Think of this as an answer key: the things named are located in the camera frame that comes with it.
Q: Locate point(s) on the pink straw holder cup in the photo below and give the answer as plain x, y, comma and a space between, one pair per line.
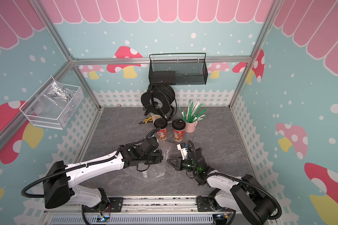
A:
190, 127

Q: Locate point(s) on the yellow handled pliers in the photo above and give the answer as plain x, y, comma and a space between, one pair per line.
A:
146, 121

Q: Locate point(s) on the black box in basket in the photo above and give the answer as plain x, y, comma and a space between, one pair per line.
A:
162, 77

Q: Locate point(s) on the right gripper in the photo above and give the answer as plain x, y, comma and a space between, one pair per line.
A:
180, 163

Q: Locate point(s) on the bundle of green white straws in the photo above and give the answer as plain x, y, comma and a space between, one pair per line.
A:
192, 114

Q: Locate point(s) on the red milk tea cup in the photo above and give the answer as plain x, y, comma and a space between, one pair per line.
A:
178, 126
161, 124

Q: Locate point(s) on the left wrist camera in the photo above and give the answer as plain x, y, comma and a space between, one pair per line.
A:
149, 145

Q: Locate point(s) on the black wire mesh basket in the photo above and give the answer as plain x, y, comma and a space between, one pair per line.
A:
190, 68

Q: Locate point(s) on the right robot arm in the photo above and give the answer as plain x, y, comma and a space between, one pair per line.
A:
235, 194

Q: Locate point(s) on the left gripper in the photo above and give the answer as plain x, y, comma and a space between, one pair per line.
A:
151, 157

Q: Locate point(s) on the white wire basket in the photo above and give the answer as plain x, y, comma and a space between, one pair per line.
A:
33, 108

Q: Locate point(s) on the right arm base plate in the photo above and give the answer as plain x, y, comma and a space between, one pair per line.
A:
207, 204

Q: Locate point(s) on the clear bag in white basket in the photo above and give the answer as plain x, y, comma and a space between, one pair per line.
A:
56, 98

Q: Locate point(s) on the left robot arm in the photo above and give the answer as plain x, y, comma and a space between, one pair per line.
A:
62, 184

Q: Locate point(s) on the black cable reel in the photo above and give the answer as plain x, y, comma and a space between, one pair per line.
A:
160, 100

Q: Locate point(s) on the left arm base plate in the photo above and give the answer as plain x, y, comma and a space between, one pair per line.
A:
113, 204

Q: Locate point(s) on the clear plastic carrier bag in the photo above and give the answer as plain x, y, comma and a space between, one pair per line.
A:
158, 171

